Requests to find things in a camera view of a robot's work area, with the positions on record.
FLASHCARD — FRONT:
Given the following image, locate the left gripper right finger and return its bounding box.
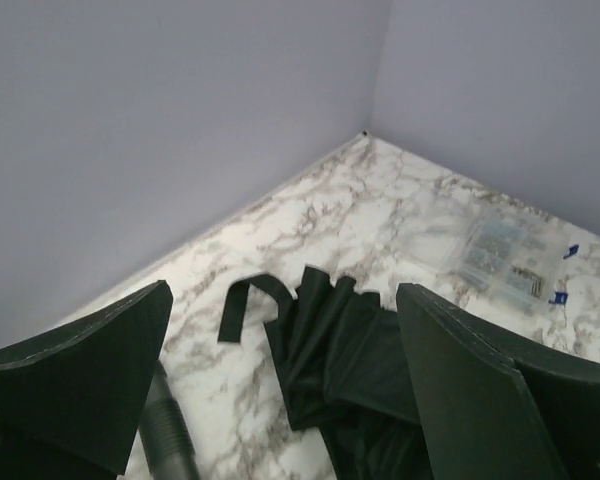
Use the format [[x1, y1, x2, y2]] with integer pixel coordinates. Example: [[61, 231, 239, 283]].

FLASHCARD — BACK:
[[396, 283, 600, 479]]

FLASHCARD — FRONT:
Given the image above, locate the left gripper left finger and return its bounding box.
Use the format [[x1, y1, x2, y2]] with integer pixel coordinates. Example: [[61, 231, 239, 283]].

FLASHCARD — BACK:
[[0, 280, 173, 479]]

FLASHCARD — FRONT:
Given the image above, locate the black folding umbrella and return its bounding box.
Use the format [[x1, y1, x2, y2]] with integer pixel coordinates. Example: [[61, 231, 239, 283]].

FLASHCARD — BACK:
[[218, 266, 433, 479]]

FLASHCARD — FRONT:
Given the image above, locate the clear plastic screw box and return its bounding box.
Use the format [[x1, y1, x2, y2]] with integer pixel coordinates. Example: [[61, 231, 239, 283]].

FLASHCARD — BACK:
[[443, 211, 579, 315]]

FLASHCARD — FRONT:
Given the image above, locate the grey corrugated hose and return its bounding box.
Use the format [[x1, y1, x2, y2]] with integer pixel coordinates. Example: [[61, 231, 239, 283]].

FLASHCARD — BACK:
[[138, 362, 201, 480]]

